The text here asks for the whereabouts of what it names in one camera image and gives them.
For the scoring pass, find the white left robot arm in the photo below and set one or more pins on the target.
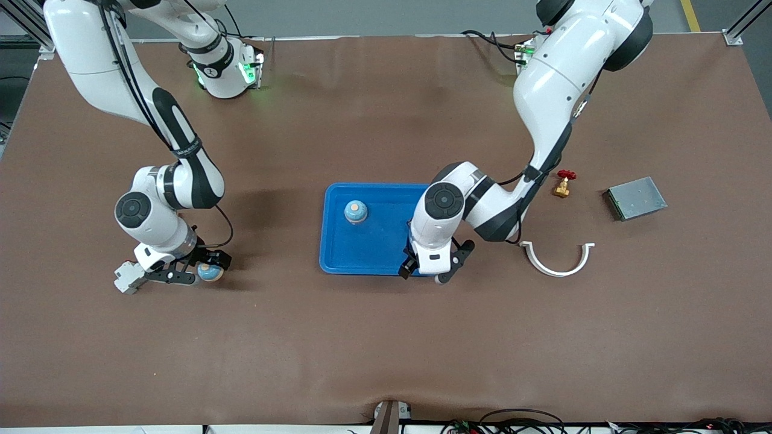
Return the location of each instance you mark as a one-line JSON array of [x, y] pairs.
[[555, 90]]

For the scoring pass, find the brown table mat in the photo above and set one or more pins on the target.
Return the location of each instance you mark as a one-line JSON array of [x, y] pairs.
[[386, 337]]

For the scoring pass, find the white half-round pipe clamp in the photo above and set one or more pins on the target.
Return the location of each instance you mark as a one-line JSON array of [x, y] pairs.
[[558, 272]]

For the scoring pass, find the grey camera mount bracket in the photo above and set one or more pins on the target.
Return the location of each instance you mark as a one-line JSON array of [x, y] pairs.
[[386, 419]]

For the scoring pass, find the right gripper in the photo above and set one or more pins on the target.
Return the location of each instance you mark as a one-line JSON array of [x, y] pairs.
[[208, 257]]

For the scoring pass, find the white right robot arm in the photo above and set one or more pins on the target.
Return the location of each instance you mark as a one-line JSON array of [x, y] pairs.
[[96, 60]]

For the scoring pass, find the white circuit breaker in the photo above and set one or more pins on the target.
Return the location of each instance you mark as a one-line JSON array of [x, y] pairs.
[[126, 280]]

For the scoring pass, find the blue plastic tray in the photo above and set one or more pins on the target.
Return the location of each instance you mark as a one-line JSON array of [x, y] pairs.
[[374, 247]]

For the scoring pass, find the aluminium frame profile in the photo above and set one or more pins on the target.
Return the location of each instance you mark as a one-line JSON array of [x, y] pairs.
[[731, 37], [48, 48]]

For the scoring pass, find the blue service bell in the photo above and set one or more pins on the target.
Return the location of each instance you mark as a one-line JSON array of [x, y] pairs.
[[210, 275], [356, 212]]

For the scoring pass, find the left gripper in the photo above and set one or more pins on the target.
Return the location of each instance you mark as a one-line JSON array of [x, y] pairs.
[[408, 268]]

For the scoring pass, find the grey metal box module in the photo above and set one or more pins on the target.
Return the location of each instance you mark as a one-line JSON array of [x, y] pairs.
[[636, 199]]

